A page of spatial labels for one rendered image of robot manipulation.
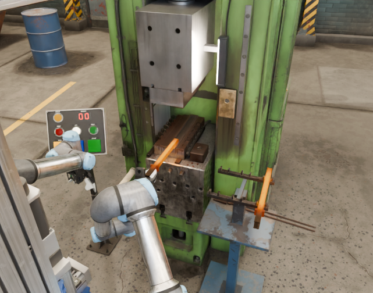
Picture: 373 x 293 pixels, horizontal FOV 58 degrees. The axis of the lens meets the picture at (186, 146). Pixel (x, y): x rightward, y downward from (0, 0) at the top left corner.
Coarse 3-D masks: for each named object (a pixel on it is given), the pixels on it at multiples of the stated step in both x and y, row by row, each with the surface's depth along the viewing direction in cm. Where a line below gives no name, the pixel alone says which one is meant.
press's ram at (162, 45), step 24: (144, 24) 169; (168, 24) 165; (192, 24) 161; (144, 48) 176; (168, 48) 171; (192, 48) 167; (216, 48) 182; (144, 72) 183; (168, 72) 178; (192, 72) 174
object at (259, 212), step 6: (270, 168) 189; (270, 174) 184; (264, 180) 180; (264, 186) 176; (264, 192) 172; (264, 198) 168; (258, 204) 165; (264, 204) 167; (258, 210) 160; (264, 210) 161; (258, 216) 157; (258, 222) 154; (258, 228) 156
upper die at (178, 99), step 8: (152, 88) 187; (152, 96) 190; (160, 96) 188; (168, 96) 186; (176, 96) 185; (184, 96) 185; (192, 96) 199; (168, 104) 189; (176, 104) 187; (184, 104) 188
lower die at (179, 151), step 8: (176, 120) 234; (184, 120) 232; (200, 120) 232; (176, 128) 223; (192, 128) 223; (168, 136) 216; (184, 136) 215; (192, 136) 215; (160, 144) 210; (168, 144) 208; (176, 144) 206; (160, 152) 210; (176, 152) 206; (184, 152) 205
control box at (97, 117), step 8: (48, 112) 201; (56, 112) 201; (64, 112) 201; (72, 112) 202; (80, 112) 202; (88, 112) 202; (96, 112) 203; (104, 112) 205; (48, 120) 201; (64, 120) 202; (72, 120) 202; (80, 120) 202; (88, 120) 203; (96, 120) 203; (104, 120) 204; (48, 128) 201; (56, 128) 201; (64, 128) 202; (72, 128) 202; (80, 128) 203; (88, 128) 203; (104, 128) 204; (48, 136) 202; (56, 136) 202; (80, 136) 203; (88, 136) 203; (96, 136) 204; (104, 136) 204; (48, 144) 202; (104, 144) 204; (88, 152) 204; (96, 152) 204; (104, 152) 205
